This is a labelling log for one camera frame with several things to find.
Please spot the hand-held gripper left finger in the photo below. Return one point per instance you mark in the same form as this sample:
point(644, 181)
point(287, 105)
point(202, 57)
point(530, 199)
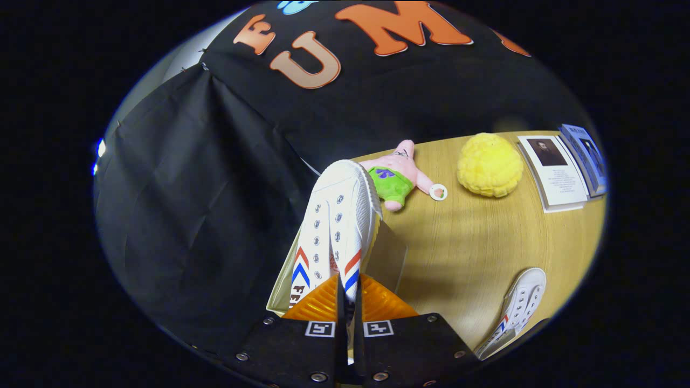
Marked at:
point(294, 350)

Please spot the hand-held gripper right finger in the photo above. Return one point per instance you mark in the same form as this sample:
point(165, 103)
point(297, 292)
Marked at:
point(409, 350)

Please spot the white canvas shoe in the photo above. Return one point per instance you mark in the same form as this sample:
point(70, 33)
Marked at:
point(334, 215)
point(520, 302)

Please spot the pink starfish plush toy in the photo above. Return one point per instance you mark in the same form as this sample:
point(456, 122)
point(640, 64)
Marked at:
point(396, 175)

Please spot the black backdrop cloth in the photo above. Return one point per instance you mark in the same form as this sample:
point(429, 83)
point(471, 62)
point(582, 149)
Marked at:
point(188, 188)

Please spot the yellow plush ball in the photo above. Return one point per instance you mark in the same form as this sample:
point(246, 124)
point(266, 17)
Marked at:
point(489, 164)

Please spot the white portrait cover book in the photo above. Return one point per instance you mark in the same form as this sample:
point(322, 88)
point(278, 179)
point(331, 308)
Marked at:
point(555, 172)

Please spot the blue cover book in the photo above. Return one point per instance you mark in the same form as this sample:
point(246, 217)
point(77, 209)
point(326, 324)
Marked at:
point(587, 156)

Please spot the ceiling light panel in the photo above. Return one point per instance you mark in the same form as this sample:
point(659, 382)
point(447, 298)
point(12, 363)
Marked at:
point(101, 150)

